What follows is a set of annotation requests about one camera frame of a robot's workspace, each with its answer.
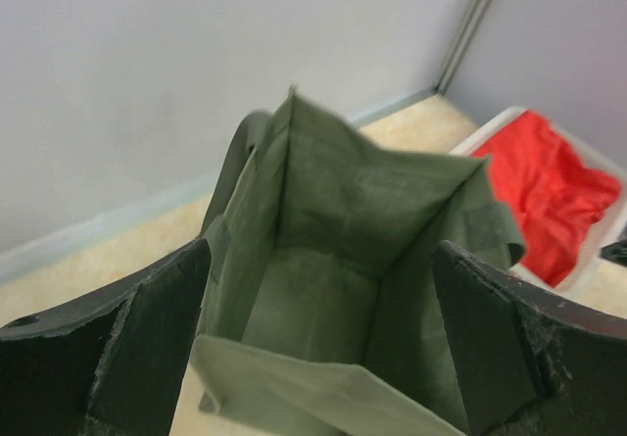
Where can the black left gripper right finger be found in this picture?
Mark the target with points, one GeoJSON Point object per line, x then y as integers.
{"type": "Point", "coordinates": [529, 362]}

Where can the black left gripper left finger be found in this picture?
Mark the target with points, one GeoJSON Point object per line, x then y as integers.
{"type": "Point", "coordinates": [110, 362]}

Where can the green canvas bag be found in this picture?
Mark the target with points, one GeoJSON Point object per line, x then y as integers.
{"type": "Point", "coordinates": [320, 315]}

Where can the white plastic basket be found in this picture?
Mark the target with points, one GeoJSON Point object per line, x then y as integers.
{"type": "Point", "coordinates": [606, 231]}

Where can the red cloth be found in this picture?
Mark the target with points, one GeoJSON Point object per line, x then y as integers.
{"type": "Point", "coordinates": [554, 196]}

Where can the aluminium frame post right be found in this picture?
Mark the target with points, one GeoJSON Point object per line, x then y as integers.
{"type": "Point", "coordinates": [471, 20]}

